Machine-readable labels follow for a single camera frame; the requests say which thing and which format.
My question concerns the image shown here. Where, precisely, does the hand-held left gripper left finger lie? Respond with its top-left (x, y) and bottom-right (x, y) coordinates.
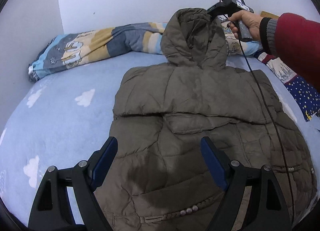
top-left (28, 136), bottom-right (118, 231)

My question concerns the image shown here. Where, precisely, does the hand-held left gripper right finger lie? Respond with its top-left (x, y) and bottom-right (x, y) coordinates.
top-left (201, 136), bottom-right (292, 231)

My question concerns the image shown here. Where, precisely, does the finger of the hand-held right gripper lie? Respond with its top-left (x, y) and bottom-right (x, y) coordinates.
top-left (206, 3), bottom-right (220, 19)

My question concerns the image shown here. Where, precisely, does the olive puffer jacket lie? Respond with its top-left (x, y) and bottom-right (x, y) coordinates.
top-left (109, 8), bottom-right (318, 231)

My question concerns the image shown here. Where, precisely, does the person's right hand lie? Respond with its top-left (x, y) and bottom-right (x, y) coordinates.
top-left (229, 11), bottom-right (265, 42)

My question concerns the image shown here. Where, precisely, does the wooden headboard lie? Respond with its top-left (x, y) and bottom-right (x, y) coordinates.
top-left (261, 11), bottom-right (280, 19)

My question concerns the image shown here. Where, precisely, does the light blue bed sheet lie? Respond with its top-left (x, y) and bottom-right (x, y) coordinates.
top-left (0, 53), bottom-right (320, 231)

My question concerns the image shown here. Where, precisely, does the blue star print pillow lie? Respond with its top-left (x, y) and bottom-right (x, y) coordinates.
top-left (254, 51), bottom-right (320, 121)

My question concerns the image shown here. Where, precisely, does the cartoon patterned blanket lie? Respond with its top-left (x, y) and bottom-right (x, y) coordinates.
top-left (28, 22), bottom-right (263, 82)

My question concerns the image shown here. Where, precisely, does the black cable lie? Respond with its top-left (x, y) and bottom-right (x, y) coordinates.
top-left (237, 37), bottom-right (295, 231)

